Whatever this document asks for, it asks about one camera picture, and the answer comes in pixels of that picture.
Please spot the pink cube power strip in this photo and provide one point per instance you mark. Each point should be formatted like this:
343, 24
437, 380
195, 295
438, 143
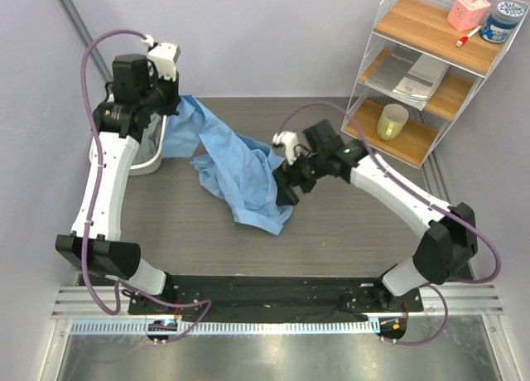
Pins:
467, 14

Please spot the yellow translucent cup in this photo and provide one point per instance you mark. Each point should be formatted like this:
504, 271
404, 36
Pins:
392, 120

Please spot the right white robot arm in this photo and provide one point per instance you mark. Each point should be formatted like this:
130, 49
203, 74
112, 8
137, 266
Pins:
446, 244

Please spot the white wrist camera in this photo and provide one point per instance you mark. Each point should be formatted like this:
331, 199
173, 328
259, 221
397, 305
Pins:
288, 141
164, 56

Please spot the white laundry basket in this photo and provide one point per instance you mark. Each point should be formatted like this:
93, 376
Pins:
151, 166

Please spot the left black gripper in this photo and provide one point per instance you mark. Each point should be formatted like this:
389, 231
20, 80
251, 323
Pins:
174, 86

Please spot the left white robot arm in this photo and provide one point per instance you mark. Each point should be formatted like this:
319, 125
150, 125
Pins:
142, 86

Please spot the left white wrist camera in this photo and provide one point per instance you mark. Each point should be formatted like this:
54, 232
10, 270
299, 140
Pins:
164, 56

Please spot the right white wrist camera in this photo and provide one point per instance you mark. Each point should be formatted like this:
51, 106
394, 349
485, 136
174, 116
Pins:
288, 141

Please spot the grey shirt in basket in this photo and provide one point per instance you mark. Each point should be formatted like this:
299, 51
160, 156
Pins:
150, 140

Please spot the red white marker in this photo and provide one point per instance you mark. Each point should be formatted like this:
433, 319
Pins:
464, 39

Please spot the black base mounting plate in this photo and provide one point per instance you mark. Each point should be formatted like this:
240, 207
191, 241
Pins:
279, 300

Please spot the blue white jar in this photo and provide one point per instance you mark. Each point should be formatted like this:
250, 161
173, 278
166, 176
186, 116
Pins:
501, 21

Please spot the light blue long sleeve shirt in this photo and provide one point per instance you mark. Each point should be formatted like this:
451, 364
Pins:
232, 167

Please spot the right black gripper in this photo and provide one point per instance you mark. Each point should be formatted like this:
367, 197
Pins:
284, 176

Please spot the grey booklet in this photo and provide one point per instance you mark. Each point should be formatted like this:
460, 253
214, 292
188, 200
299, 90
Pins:
409, 76

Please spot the white wire wooden shelf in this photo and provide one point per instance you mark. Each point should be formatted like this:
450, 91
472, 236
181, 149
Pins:
422, 26

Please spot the white slotted cable duct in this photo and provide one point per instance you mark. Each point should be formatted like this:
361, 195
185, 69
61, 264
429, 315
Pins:
145, 326

